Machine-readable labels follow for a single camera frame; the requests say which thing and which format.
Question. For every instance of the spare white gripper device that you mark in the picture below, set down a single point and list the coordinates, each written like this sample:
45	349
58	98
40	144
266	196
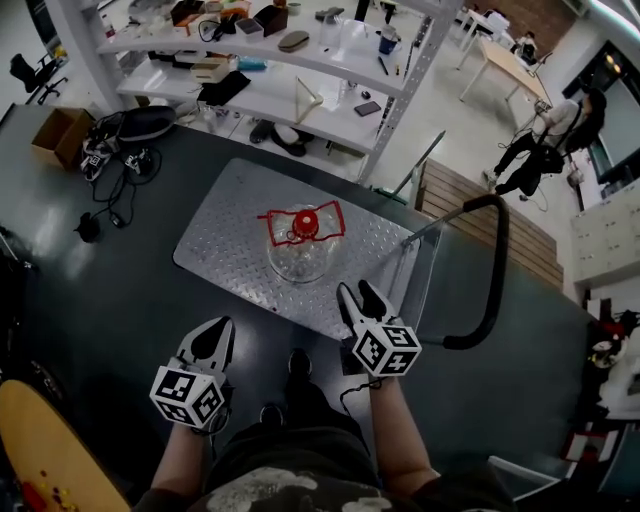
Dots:
96	161
137	161

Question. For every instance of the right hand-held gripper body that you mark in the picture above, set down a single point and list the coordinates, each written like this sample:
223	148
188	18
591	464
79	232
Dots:
387	350

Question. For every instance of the wooden triangle frame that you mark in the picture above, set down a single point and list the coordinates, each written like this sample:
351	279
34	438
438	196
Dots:
299	105

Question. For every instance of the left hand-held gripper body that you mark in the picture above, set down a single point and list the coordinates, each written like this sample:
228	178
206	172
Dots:
182	397

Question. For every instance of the clear water jug red cap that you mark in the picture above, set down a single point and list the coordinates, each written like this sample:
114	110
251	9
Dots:
300	260

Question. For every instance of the grey platform trolley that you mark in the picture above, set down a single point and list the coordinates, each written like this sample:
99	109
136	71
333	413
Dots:
225	240

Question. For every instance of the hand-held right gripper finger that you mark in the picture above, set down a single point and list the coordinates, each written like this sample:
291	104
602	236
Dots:
350	307
377	305

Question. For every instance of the grey oval case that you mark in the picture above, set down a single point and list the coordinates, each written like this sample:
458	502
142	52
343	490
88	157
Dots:
293	41

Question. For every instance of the round wooden table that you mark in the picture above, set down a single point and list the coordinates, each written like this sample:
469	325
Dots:
45	435

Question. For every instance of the red plastic block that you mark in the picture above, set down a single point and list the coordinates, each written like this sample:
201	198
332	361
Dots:
32	497

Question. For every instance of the black power adapter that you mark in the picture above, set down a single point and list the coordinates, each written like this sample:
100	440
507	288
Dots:
117	220

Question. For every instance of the pile of red black gear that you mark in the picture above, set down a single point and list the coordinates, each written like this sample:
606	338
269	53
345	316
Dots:
612	340

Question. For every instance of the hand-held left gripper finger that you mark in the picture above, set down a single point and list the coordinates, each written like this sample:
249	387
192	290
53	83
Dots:
224	355
192	340

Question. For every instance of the black oval case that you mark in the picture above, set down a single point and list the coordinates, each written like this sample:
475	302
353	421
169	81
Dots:
147	122

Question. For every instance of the blue packet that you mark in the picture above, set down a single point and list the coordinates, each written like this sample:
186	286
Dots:
252	63

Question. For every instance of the wooden stair steps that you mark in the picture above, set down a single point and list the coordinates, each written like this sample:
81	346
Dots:
520	240

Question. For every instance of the person's shoe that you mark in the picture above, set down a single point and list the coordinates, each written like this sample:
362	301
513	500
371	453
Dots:
272	415
300	362

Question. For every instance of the white metal shelving unit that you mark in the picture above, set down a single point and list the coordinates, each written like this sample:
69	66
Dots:
270	95

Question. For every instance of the person's right forearm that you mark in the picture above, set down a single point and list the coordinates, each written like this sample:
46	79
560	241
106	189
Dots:
400	435

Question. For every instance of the red and white box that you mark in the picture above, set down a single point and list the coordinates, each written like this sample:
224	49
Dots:
590	445

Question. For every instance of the pile of small colourful beads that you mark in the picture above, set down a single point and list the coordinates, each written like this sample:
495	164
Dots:
60	495

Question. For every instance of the black sandal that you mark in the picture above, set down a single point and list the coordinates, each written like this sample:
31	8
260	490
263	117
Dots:
261	132

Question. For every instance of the person's dark trousers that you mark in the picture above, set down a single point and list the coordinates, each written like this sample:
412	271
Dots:
300	445

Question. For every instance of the cream box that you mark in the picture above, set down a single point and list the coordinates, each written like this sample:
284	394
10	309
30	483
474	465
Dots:
210	71

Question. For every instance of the grey pole with green base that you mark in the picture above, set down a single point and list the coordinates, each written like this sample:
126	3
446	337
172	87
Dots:
420	160

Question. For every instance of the person's dark patterned shirt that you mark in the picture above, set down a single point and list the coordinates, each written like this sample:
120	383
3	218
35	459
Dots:
280	492

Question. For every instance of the open cardboard box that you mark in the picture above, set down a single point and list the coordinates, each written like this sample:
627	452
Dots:
52	140

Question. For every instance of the brown open box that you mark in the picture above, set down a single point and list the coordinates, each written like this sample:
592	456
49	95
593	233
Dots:
270	20

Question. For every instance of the black phone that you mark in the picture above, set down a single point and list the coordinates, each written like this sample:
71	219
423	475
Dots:
367	108

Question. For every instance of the black metal frame rack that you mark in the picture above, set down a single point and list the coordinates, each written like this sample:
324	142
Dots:
12	247

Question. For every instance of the person's right shoe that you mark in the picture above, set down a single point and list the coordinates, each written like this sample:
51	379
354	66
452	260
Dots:
300	362

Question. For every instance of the person's left forearm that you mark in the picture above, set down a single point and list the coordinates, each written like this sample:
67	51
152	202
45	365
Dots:
180	460

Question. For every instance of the blue mug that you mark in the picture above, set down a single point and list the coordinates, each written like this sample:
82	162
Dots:
387	42

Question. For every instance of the person's left shoe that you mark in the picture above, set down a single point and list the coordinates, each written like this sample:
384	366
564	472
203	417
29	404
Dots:
272	415

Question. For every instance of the white locker cabinet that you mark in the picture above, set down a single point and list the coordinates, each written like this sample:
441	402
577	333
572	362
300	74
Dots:
607	235

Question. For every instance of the black office chair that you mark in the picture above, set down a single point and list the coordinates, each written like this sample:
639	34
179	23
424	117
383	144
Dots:
32	72

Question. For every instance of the black folded cloth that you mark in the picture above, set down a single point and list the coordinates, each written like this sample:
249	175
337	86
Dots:
222	89

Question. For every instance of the small black device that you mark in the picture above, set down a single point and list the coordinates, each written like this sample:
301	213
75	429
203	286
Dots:
87	229

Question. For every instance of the black and white slippers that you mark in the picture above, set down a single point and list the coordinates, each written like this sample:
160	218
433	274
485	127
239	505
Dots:
292	142

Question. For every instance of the dark framed window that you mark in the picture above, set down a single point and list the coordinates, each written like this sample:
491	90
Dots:
620	115

